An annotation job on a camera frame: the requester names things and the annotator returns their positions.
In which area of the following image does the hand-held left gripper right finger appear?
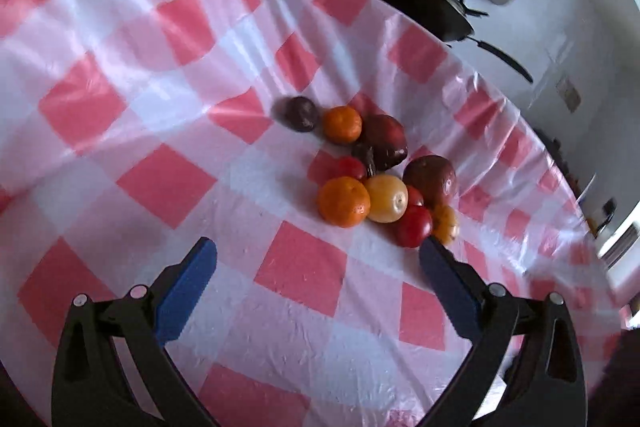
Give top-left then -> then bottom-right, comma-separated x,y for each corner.
419,237 -> 588,427

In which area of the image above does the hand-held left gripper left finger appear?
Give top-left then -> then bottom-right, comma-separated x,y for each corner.
51,236 -> 218,427

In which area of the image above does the small yellow orange fruit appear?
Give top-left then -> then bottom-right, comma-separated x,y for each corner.
431,204 -> 460,245

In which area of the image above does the yellow round fruit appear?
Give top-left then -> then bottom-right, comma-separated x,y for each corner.
363,174 -> 409,224

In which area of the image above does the large brown passion fruit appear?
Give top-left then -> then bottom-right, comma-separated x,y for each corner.
402,155 -> 458,208

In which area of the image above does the large orange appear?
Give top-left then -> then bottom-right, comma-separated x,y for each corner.
317,177 -> 372,229

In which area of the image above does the small dark wrinkled fruit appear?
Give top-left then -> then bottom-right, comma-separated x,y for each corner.
351,143 -> 377,180

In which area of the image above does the dark red apple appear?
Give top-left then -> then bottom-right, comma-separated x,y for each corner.
361,113 -> 408,171

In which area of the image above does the small orange tangerine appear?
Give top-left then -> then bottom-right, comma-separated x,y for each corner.
321,106 -> 363,144

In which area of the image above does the dark purple passion fruit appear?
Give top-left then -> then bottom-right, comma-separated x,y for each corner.
277,96 -> 321,132

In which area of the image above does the red white checkered tablecloth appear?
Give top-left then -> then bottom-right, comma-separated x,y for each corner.
0,0 -> 626,427

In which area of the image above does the wall outlet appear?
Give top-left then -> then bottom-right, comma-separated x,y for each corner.
556,77 -> 582,112

